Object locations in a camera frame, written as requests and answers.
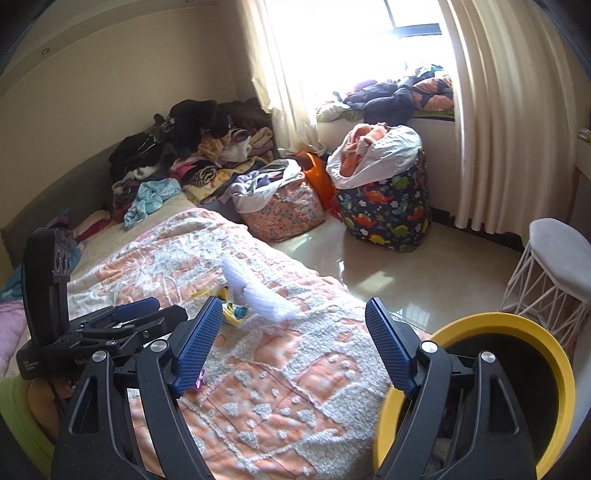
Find window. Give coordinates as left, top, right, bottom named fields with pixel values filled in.
left=277, top=0, right=455, bottom=93

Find pile of clothes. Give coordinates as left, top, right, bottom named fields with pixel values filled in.
left=108, top=99, right=278, bottom=229

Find orange white tufted blanket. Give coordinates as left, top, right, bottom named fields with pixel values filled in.
left=65, top=208, right=435, bottom=480

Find white plastic bag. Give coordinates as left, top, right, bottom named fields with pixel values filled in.
left=326, top=122, right=423, bottom=190

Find yellow snack packet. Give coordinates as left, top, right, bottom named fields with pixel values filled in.
left=191, top=286, right=252, bottom=327

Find pink floral fabric bag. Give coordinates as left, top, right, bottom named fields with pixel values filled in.
left=240, top=178, right=326, bottom=243

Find green cloth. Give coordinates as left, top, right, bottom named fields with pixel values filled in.
left=0, top=377, right=56, bottom=464

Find grey headboard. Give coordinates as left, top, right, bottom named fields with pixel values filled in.
left=0, top=138, right=121, bottom=268

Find clothes on window sill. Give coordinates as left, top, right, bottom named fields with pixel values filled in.
left=318, top=65, right=455, bottom=124

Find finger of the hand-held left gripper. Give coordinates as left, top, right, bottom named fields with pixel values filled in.
left=76, top=305, right=188, bottom=358
left=71, top=298, right=160, bottom=333

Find white wire stool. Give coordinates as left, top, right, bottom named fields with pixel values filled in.
left=501, top=218, right=591, bottom=347

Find cream curtain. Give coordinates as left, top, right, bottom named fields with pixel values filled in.
left=235, top=0, right=333, bottom=155
left=436, top=0, right=580, bottom=232

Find white and lilac clothes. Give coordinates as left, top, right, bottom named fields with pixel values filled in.
left=228, top=159, right=303, bottom=213

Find pink cloth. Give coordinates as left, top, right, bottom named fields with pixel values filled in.
left=0, top=300, right=29, bottom=376

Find dinosaur print laundry bag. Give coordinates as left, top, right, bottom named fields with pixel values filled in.
left=335, top=157, right=433, bottom=254

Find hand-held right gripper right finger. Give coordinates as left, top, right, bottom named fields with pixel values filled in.
left=365, top=298, right=539, bottom=480

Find light blue cloth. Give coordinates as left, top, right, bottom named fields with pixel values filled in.
left=124, top=180, right=183, bottom=229

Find orange fleece cloth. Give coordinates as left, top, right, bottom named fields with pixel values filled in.
left=346, top=124, right=387, bottom=155

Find orange bag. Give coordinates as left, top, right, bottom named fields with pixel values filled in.
left=295, top=151, right=338, bottom=210

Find white foam net sleeve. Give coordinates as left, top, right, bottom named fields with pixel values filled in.
left=222, top=256, right=300, bottom=323

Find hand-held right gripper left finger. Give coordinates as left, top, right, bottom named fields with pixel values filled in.
left=51, top=295, right=225, bottom=480

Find yellow rimmed trash bin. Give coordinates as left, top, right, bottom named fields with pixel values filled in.
left=372, top=313, right=575, bottom=480

